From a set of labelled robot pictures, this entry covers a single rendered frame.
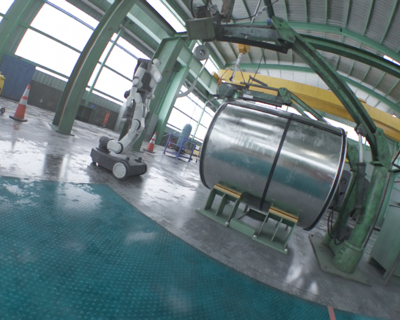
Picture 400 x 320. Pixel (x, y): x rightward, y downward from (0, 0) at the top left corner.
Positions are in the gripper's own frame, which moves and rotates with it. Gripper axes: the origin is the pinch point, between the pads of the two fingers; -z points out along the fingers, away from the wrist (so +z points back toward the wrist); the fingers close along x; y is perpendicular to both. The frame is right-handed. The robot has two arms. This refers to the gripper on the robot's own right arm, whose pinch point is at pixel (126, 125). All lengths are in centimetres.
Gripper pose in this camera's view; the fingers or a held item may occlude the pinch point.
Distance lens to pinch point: 202.9
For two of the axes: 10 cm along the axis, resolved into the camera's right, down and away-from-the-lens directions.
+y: 0.9, -0.1, 10.0
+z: 1.5, -9.9, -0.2
